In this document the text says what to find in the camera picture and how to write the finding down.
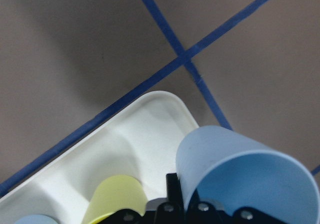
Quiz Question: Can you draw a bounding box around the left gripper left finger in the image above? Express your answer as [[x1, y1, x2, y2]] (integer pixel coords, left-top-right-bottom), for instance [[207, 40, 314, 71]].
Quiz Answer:
[[100, 173, 185, 223]]

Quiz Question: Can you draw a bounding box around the light blue plastic cup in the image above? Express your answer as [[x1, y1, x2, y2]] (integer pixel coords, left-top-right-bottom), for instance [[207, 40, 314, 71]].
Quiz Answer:
[[175, 126, 320, 223]]

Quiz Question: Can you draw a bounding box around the light blue cup far left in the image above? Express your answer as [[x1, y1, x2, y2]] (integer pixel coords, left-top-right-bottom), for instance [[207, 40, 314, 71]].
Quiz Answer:
[[14, 214, 58, 224]]

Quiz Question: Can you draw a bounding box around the cream plastic tray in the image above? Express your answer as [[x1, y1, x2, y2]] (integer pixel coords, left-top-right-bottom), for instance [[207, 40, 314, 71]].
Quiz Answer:
[[0, 91, 198, 223]]

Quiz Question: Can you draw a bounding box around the yellow plastic cup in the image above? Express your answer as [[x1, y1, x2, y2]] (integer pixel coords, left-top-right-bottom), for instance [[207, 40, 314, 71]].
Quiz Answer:
[[82, 175, 148, 223]]

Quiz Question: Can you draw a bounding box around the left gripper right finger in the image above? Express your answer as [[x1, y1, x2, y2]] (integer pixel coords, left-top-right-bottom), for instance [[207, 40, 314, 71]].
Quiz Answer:
[[186, 191, 284, 223]]

